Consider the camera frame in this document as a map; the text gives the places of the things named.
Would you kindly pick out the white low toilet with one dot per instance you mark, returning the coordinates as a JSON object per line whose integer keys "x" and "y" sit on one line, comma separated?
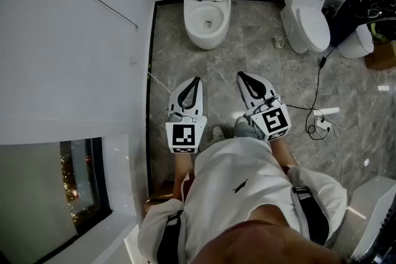
{"x": 355, "y": 46}

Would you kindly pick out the person's right white shoe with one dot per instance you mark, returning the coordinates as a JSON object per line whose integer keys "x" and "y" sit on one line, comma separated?
{"x": 240, "y": 123}

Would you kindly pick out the white oval toilet bowl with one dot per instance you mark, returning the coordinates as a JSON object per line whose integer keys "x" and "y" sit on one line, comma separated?
{"x": 204, "y": 38}

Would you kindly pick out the person's blue jeans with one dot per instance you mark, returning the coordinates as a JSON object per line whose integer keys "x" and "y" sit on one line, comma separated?
{"x": 250, "y": 133}

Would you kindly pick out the brown wooden box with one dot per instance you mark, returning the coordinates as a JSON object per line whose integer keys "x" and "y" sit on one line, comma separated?
{"x": 161, "y": 194}

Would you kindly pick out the white toilet with tank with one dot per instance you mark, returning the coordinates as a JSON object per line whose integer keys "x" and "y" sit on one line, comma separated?
{"x": 306, "y": 24}

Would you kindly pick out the dark framed window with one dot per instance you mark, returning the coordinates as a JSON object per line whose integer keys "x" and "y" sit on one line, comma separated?
{"x": 77, "y": 179}

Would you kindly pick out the person's chin and neck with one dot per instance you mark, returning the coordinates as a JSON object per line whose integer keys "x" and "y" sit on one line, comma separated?
{"x": 263, "y": 244}

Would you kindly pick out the person's left forearm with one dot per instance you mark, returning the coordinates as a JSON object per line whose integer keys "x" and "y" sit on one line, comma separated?
{"x": 182, "y": 173}

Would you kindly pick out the person's white shoe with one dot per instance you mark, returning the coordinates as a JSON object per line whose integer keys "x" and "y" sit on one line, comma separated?
{"x": 240, "y": 123}
{"x": 218, "y": 133}

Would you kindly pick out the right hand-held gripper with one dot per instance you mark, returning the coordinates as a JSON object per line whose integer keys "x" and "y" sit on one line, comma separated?
{"x": 272, "y": 122}

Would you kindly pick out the person's white shirt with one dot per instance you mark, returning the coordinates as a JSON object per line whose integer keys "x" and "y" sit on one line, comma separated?
{"x": 235, "y": 170}

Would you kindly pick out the person's left white shoe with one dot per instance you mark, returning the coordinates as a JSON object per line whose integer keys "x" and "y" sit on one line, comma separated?
{"x": 218, "y": 133}

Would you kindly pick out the small grey floor box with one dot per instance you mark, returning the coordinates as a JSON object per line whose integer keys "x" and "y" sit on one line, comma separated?
{"x": 278, "y": 42}

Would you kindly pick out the person's right forearm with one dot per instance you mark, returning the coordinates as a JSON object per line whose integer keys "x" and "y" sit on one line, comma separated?
{"x": 283, "y": 154}

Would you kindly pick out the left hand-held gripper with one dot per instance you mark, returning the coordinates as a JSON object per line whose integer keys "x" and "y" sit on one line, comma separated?
{"x": 185, "y": 136}

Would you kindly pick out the white power strip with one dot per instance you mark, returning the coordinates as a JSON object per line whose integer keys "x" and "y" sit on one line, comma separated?
{"x": 322, "y": 123}

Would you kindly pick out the small white wall clip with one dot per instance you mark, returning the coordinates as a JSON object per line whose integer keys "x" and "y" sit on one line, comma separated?
{"x": 133, "y": 62}

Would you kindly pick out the brown cardboard box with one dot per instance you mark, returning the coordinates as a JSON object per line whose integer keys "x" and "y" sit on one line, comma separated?
{"x": 383, "y": 58}

